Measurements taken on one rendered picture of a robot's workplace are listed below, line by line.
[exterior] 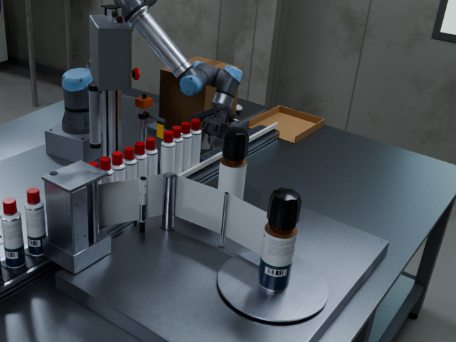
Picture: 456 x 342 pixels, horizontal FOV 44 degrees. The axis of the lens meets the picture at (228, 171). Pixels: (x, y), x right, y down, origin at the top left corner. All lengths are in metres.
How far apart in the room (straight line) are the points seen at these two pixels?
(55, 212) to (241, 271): 0.54
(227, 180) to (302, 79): 2.87
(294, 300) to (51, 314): 0.64
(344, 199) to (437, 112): 2.32
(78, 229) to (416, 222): 1.22
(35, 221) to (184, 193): 0.44
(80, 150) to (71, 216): 0.78
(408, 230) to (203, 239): 0.76
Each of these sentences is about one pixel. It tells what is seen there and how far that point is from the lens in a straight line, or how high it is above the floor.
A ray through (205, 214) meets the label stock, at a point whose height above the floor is 0.96.
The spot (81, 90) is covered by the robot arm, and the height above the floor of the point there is 1.11.
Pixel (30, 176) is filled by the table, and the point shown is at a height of 0.83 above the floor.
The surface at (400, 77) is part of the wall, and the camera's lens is 4.41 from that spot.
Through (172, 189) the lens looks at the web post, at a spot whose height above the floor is 1.03.
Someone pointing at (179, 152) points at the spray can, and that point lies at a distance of 2.03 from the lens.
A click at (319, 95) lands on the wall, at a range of 4.60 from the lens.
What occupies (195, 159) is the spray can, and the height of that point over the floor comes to 0.94.
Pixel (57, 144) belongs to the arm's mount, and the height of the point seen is 0.89.
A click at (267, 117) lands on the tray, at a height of 0.84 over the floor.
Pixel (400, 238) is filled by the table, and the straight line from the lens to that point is 2.05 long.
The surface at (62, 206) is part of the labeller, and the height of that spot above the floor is 1.08.
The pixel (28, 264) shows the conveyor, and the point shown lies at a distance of 1.68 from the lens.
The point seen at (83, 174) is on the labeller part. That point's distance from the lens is 1.56.
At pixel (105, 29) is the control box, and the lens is 1.69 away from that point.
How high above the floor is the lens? 1.87
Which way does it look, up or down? 27 degrees down
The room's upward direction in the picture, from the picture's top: 5 degrees clockwise
